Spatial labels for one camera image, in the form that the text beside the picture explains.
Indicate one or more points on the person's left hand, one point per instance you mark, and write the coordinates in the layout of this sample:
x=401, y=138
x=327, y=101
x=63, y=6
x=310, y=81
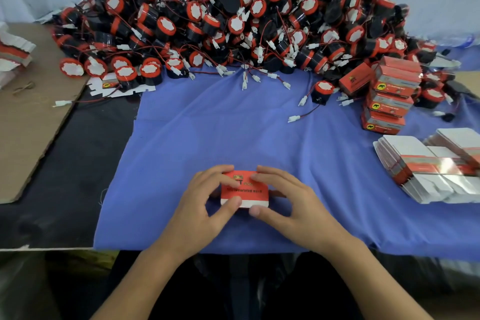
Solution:
x=195, y=218

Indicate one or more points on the person's right hand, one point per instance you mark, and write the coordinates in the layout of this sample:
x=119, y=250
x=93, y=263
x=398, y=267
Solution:
x=307, y=215

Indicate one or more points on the stack of paper boxes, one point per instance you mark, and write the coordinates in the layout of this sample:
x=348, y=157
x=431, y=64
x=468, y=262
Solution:
x=420, y=162
x=13, y=53

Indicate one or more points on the single red black buzzer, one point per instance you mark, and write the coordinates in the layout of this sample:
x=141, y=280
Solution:
x=324, y=89

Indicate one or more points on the pile of black red buzzers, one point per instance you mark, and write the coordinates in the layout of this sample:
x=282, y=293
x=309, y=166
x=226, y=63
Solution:
x=240, y=16

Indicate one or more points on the person's left forearm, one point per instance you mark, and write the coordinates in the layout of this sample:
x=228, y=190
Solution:
x=146, y=286

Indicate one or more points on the blue cloth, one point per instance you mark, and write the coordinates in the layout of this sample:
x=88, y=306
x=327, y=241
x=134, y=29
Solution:
x=172, y=143

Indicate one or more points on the brown cardboard sheet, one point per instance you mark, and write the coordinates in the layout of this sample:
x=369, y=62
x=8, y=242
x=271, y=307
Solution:
x=30, y=143
x=469, y=82

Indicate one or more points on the rubber band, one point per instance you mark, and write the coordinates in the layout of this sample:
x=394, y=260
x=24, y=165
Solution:
x=22, y=87

